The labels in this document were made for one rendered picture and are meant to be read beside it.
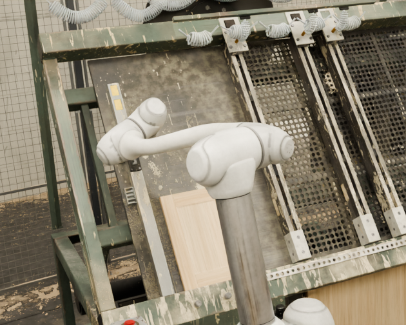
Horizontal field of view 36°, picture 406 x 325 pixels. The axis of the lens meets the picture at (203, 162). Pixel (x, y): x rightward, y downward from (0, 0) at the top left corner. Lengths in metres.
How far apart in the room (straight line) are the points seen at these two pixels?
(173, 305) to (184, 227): 0.34
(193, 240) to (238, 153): 1.01
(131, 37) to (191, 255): 1.00
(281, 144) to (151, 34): 1.29
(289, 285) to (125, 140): 0.99
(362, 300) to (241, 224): 1.61
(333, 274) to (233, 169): 1.22
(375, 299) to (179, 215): 1.16
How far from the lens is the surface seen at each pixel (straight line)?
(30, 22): 3.26
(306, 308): 1.92
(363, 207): 2.92
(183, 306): 2.51
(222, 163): 1.63
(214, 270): 2.61
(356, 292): 3.19
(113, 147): 2.11
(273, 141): 1.75
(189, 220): 2.64
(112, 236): 2.61
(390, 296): 3.34
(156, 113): 2.15
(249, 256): 1.73
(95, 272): 2.48
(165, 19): 3.43
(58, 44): 2.79
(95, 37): 2.83
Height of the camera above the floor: 2.00
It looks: 14 degrees down
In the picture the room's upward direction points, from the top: 5 degrees counter-clockwise
